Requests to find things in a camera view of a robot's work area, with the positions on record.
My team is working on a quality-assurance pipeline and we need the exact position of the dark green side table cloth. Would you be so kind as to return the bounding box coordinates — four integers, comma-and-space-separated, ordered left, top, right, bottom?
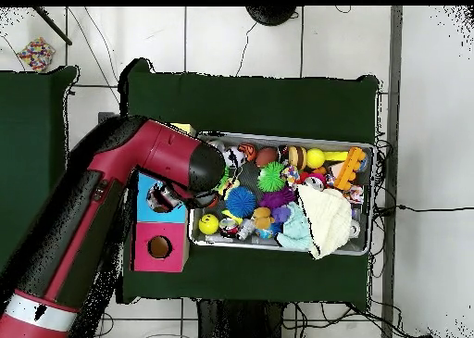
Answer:
0, 66, 81, 265

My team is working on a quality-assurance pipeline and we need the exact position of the small soccer ball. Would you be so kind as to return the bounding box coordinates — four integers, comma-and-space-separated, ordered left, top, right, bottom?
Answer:
225, 147, 247, 169

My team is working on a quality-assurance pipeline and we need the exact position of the wooden box with three holes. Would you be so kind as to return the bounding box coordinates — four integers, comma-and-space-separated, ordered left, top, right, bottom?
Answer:
131, 121, 198, 274

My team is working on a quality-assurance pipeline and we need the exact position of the colourful patterned packet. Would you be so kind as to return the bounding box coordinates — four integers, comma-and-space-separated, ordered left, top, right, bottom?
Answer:
16, 37, 56, 74

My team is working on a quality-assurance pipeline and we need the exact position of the yellow tennis ball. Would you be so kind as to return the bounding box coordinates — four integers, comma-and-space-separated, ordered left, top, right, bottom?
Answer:
306, 148, 327, 169

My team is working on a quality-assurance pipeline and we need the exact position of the cream knitted cloth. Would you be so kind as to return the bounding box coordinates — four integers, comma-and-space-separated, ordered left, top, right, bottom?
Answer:
295, 184, 354, 260

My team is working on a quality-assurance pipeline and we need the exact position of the yellow smiley ball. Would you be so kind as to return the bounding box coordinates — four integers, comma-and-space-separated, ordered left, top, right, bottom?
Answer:
197, 214, 220, 236

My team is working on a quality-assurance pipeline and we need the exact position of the black rod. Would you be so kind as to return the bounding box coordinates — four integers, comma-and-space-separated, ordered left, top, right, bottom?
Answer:
32, 6, 73, 46

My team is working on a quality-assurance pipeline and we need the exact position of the brown toy football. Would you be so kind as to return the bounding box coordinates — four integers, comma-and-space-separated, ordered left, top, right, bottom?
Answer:
255, 146, 279, 169

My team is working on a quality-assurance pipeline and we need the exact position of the grey metal strip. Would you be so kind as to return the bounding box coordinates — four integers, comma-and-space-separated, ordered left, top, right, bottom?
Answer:
380, 6, 405, 338

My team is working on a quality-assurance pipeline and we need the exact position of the black round base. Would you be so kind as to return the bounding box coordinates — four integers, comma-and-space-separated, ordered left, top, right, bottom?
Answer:
245, 6, 297, 27

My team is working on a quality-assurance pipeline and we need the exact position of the large blue spiky ball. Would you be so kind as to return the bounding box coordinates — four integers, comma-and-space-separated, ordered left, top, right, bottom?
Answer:
225, 185, 259, 219

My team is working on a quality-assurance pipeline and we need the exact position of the clear mesh bin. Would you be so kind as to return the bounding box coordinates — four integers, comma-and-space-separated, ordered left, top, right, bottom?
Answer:
189, 130, 375, 257

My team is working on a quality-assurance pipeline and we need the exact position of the orange toy brick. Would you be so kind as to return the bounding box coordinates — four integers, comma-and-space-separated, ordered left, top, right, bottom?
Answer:
331, 146, 369, 191

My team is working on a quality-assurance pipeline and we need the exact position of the colourful patterned cloth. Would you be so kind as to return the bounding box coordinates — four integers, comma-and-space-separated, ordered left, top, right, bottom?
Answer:
281, 165, 302, 188

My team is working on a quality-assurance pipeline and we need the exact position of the green spiky ball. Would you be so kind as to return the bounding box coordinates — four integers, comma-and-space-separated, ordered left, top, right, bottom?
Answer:
217, 166, 231, 194

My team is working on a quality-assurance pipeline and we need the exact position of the green furry googly-eyed toy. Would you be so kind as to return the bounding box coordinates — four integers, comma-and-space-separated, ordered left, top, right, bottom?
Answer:
256, 161, 289, 194

